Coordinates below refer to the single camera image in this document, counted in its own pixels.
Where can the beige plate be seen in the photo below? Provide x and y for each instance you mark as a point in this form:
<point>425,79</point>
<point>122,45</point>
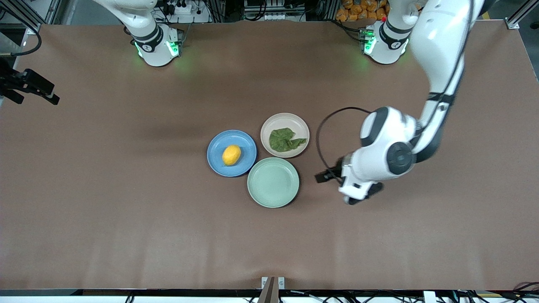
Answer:
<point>283,120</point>

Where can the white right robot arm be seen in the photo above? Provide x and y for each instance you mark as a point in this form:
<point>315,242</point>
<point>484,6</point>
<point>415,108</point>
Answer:
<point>151,40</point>

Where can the blue plate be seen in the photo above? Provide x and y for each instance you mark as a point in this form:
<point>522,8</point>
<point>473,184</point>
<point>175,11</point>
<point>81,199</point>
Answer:
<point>248,164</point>

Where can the green lettuce leaf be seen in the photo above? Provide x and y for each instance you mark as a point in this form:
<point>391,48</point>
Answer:
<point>283,140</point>

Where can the pale green plate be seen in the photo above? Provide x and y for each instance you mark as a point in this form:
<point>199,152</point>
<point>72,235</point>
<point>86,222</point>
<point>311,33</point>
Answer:
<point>273,182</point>

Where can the bag of oranges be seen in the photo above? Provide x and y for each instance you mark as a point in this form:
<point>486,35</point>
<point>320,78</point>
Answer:
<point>358,10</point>

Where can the white power strip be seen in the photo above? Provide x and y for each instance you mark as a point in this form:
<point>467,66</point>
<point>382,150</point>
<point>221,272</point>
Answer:
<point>179,7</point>

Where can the metal table edge bracket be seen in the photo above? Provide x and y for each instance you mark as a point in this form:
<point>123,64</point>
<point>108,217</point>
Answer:
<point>273,284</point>

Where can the aluminium frame profile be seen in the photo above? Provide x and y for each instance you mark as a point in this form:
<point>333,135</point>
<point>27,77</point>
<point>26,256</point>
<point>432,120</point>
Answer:
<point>29,17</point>
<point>517,19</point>

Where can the yellow lemon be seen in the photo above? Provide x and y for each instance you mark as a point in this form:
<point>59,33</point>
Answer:
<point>231,155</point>

